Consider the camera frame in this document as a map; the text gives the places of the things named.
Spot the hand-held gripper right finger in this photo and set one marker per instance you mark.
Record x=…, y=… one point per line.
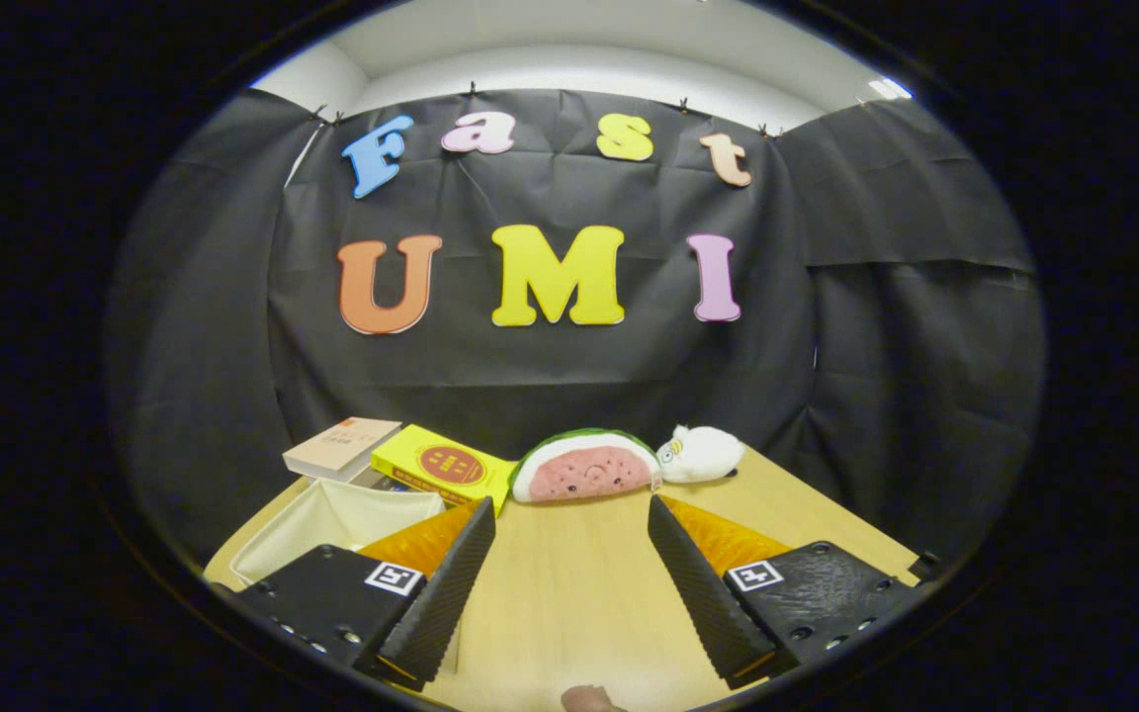
x=698, y=603

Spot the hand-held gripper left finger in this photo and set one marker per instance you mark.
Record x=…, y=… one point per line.
x=451, y=603

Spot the beige fabric storage box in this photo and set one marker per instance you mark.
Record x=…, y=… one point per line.
x=332, y=519

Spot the yellow book with red circle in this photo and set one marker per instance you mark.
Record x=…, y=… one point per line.
x=441, y=463

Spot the white plush toy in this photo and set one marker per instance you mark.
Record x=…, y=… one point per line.
x=703, y=455

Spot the watermelon slice plush toy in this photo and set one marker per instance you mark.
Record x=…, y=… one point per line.
x=584, y=475

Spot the beige book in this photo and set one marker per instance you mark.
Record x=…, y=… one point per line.
x=342, y=445

